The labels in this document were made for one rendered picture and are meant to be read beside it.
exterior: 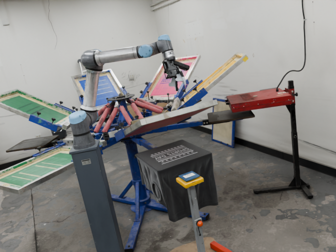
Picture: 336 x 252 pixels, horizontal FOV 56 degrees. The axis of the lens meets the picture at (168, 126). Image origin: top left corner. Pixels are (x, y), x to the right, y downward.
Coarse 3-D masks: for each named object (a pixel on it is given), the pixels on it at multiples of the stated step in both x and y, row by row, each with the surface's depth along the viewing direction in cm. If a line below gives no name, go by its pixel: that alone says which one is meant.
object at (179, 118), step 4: (204, 108) 222; (192, 112) 225; (196, 112) 238; (180, 116) 227; (184, 116) 241; (188, 116) 255; (172, 120) 244; (176, 120) 259; (164, 124) 263; (168, 124) 280
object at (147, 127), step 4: (176, 116) 216; (164, 120) 218; (168, 120) 230; (148, 124) 210; (152, 124) 221; (156, 124) 233; (160, 124) 247; (140, 128) 223; (144, 128) 236; (148, 128) 250; (152, 128) 266; (132, 132) 239; (136, 132) 254; (140, 132) 270
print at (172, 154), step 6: (168, 150) 251; (174, 150) 249; (180, 150) 246; (186, 150) 244; (192, 150) 242; (150, 156) 245; (156, 156) 243; (162, 156) 240; (168, 156) 238; (174, 156) 236; (180, 156) 234; (162, 162) 228
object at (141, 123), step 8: (200, 104) 215; (208, 104) 218; (216, 104) 220; (168, 112) 206; (176, 112) 208; (184, 112) 210; (144, 120) 200; (152, 120) 202; (160, 120) 207; (128, 128) 228; (136, 128) 212; (128, 136) 274
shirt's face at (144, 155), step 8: (168, 144) 266; (176, 144) 263; (184, 144) 259; (192, 144) 256; (144, 152) 257; (152, 152) 253; (200, 152) 235; (208, 152) 232; (144, 160) 239; (152, 160) 236; (176, 160) 227; (184, 160) 225; (160, 168) 218
